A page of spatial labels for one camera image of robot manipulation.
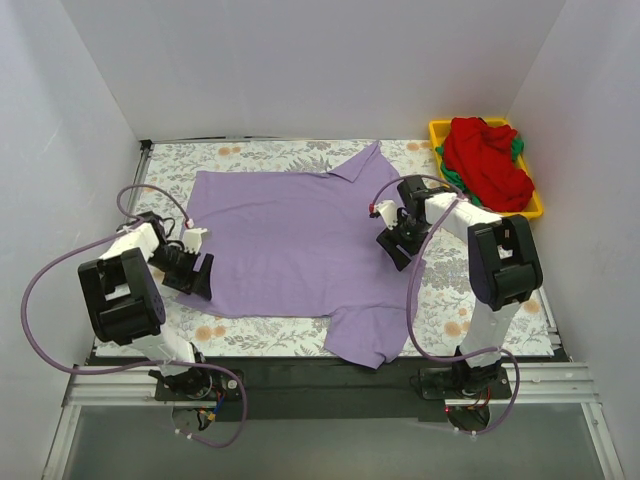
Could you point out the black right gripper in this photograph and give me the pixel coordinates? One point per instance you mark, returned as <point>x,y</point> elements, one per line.
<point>398,240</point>

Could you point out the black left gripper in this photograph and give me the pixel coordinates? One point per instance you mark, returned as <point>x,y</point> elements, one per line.
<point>189,273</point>

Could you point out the purple t shirt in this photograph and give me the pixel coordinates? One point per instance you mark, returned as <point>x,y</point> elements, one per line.
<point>291,244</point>

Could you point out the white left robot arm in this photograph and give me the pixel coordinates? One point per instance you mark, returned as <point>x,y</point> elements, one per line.
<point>125,306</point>

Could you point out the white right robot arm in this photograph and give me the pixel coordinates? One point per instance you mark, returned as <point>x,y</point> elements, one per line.
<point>503,266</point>

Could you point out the floral patterned table mat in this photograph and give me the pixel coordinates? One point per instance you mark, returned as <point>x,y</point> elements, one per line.
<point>445,302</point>

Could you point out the red t shirt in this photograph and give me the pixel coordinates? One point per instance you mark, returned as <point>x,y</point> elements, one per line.
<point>481,155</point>

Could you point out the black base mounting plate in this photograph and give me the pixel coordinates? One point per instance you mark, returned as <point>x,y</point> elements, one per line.
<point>296,388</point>

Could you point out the green t shirt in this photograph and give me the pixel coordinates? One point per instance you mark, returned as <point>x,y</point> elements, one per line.
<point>452,177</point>

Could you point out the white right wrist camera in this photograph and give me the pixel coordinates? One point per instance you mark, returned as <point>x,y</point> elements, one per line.
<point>387,211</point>

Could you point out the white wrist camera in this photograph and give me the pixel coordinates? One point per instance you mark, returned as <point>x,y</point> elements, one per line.
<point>193,237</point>
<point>387,211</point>

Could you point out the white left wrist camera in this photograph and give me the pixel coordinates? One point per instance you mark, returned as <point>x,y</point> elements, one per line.
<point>193,237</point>

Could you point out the aluminium frame rail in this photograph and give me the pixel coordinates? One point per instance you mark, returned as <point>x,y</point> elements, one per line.
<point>540,383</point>

